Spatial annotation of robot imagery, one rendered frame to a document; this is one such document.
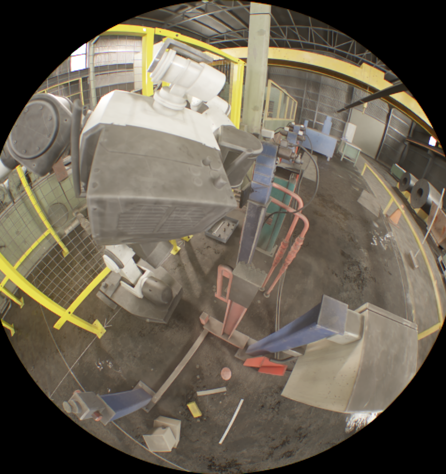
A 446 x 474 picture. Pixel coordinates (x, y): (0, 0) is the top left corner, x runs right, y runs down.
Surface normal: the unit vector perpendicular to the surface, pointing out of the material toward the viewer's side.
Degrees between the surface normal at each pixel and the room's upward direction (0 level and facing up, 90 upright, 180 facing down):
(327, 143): 90
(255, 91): 90
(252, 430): 0
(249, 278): 0
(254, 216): 90
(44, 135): 97
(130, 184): 38
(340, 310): 0
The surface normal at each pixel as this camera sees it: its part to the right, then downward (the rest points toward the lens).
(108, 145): 0.61, -0.37
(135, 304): 0.04, -0.69
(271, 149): -0.51, 0.61
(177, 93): 0.28, 0.93
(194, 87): 0.13, 0.99
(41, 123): 0.63, 0.66
